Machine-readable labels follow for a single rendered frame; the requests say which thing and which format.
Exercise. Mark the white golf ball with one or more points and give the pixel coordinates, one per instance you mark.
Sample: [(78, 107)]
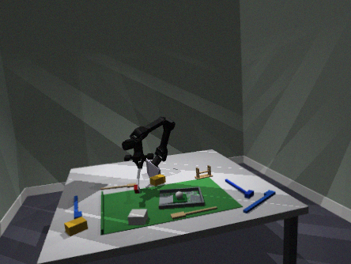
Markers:
[(179, 195)]

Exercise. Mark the green flat mat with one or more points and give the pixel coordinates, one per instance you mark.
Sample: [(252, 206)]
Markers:
[(117, 206)]

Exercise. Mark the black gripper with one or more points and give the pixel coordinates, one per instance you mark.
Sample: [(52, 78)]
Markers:
[(149, 156)]

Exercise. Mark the yellow rectangular block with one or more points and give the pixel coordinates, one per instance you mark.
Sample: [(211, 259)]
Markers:
[(75, 226), (157, 180)]

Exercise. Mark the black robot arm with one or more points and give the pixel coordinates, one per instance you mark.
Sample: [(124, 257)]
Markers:
[(142, 132)]

